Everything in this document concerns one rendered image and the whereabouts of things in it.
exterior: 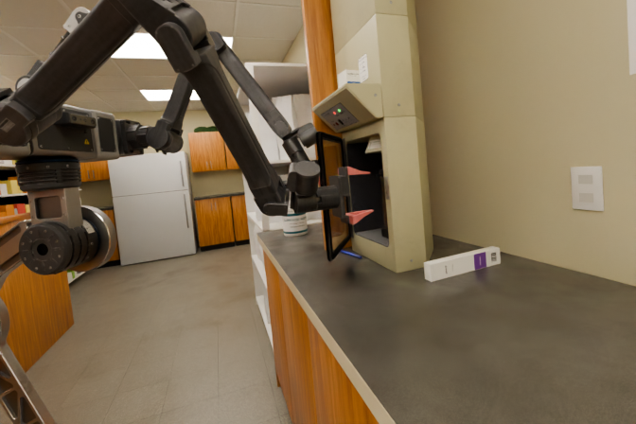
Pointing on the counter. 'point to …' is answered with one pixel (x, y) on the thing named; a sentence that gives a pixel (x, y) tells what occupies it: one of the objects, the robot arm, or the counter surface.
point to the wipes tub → (294, 223)
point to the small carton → (348, 77)
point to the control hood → (368, 99)
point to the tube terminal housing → (395, 138)
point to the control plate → (339, 116)
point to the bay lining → (365, 185)
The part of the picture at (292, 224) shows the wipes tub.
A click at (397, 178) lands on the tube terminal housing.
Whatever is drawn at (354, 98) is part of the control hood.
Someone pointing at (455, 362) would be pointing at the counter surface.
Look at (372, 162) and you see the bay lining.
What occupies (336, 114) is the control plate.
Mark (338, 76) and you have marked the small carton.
